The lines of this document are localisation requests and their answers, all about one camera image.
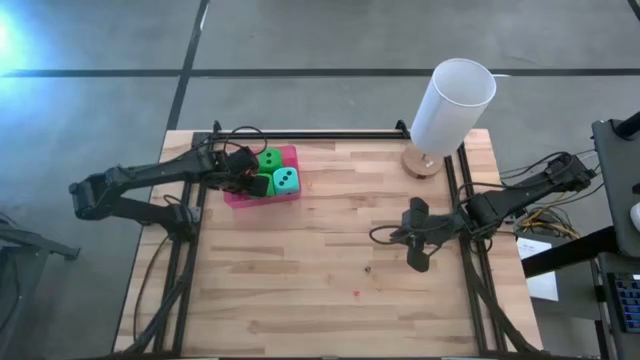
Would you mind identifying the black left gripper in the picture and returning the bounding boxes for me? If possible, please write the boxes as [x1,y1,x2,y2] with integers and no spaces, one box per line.
[203,146,271,199]

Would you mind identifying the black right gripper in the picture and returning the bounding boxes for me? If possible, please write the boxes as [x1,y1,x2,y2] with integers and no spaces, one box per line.
[389,196,459,274]

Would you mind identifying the large cyan foam die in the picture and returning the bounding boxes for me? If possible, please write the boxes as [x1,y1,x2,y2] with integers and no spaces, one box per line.
[272,166,302,196]

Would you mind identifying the pink translucent plastic bin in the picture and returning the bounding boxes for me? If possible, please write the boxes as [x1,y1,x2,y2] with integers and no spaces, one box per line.
[222,144,303,209]

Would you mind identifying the round wooden lamp base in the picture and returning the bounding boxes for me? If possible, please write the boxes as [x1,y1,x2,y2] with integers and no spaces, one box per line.
[401,143,445,179]

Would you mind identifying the white cylindrical lamp shade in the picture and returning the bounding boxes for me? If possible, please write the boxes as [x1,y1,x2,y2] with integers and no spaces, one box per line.
[409,58,498,159]

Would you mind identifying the white paper sheet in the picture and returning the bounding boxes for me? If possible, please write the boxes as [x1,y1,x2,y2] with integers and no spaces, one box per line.
[516,236,560,303]

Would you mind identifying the black desk bar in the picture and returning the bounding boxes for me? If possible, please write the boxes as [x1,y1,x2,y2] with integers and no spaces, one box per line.
[522,225,621,279]

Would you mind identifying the grey desk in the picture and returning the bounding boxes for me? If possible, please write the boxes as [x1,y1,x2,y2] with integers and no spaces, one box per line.
[592,118,640,259]

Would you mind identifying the black stand legs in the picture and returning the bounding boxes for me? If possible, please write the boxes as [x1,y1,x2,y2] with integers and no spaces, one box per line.
[0,209,82,262]

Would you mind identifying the keyboard with coloured keys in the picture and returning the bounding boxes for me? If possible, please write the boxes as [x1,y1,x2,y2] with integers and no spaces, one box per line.
[607,272,640,335]

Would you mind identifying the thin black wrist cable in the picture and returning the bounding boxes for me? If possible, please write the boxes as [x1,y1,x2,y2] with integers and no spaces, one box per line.
[192,125,269,157]

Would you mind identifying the black aluminium table frame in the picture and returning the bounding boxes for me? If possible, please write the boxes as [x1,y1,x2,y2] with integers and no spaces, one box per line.
[119,119,539,359]

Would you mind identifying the yellow and white cable bundle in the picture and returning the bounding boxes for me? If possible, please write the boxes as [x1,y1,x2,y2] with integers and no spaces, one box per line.
[499,149,604,241]

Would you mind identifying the thin brown cable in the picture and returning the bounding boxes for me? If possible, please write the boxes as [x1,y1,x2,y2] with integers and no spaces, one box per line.
[132,234,166,342]

